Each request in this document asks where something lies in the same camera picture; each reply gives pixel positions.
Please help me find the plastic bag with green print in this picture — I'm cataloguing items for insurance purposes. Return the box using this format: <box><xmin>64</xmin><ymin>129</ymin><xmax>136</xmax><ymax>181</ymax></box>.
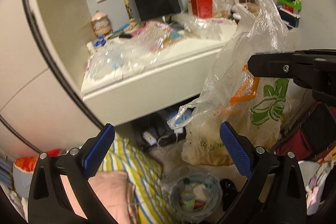
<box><xmin>168</xmin><ymin>0</ymin><xmax>293</xmax><ymax>166</ymax></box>

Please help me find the small clear plastic bag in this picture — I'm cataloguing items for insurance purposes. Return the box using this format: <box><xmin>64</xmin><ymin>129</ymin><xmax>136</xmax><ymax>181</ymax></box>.
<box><xmin>174</xmin><ymin>13</ymin><xmax>223</xmax><ymax>41</ymax></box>

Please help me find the clear bubble wrap sheet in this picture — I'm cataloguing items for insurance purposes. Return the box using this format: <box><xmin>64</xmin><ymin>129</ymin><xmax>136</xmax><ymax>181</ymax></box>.
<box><xmin>86</xmin><ymin>38</ymin><xmax>171</xmax><ymax>81</ymax></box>

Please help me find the pink cartoon plastic bag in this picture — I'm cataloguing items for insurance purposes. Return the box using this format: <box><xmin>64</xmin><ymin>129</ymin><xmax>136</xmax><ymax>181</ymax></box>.
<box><xmin>131</xmin><ymin>20</ymin><xmax>182</xmax><ymax>52</ymax></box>

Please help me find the clear plastic water bottle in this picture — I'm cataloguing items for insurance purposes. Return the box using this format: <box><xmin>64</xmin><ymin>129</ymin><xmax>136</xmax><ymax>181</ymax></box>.
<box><xmin>180</xmin><ymin>178</ymin><xmax>195</xmax><ymax>211</ymax></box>

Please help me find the round trash bin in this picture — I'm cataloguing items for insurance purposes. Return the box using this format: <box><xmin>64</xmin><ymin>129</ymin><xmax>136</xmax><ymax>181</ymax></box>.
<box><xmin>161</xmin><ymin>165</ymin><xmax>223</xmax><ymax>223</ymax></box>

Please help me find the red orange cushion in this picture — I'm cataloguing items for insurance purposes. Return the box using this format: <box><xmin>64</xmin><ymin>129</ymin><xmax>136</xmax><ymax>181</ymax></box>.
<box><xmin>14</xmin><ymin>148</ymin><xmax>61</xmax><ymax>172</ymax></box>

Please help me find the pink pillow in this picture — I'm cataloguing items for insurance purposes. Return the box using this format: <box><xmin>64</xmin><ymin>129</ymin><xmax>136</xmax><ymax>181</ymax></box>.
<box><xmin>60</xmin><ymin>170</ymin><xmax>137</xmax><ymax>224</ymax></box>

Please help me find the green box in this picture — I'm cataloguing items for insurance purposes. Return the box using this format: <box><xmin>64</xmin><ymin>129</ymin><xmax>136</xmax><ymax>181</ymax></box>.
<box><xmin>278</xmin><ymin>0</ymin><xmax>302</xmax><ymax>12</ymax></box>

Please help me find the striped yellow blue bedsheet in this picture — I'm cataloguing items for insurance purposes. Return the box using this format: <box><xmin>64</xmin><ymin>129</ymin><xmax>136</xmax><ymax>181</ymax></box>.
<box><xmin>99</xmin><ymin>134</ymin><xmax>175</xmax><ymax>223</ymax></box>

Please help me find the white power strip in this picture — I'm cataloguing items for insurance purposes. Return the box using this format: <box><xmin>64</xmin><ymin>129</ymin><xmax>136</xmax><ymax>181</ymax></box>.
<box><xmin>143</xmin><ymin>131</ymin><xmax>157</xmax><ymax>146</ymax></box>

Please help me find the white charger adapter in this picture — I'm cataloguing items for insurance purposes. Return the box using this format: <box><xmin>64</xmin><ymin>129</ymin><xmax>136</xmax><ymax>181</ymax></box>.
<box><xmin>174</xmin><ymin>127</ymin><xmax>184</xmax><ymax>135</ymax></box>

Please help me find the blue cloth bundle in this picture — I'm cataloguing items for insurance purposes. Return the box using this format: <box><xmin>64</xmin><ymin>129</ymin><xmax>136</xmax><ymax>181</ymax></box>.
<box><xmin>170</xmin><ymin>108</ymin><xmax>193</xmax><ymax>126</ymax></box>

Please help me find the white pill bottle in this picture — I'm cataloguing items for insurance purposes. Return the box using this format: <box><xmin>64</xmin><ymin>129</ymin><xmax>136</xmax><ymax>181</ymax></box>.
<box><xmin>86</xmin><ymin>42</ymin><xmax>96</xmax><ymax>55</ymax></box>

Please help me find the blue tissue pack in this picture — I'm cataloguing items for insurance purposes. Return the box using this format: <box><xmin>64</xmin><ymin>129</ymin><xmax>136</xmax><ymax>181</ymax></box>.
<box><xmin>94</xmin><ymin>35</ymin><xmax>106</xmax><ymax>48</ymax></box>

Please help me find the pink carousel music box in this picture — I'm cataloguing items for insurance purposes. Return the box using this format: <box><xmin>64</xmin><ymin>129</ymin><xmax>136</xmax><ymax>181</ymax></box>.
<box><xmin>91</xmin><ymin>10</ymin><xmax>112</xmax><ymax>36</ymax></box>

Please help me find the framed family photo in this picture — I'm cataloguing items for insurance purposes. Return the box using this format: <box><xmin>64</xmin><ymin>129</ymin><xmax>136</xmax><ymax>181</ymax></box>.
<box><xmin>123</xmin><ymin>0</ymin><xmax>135</xmax><ymax>22</ymax></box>

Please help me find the black handled magnifying glass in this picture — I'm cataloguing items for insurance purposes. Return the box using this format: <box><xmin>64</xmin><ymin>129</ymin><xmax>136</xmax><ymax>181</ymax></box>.
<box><xmin>105</xmin><ymin>32</ymin><xmax>133</xmax><ymax>40</ymax></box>

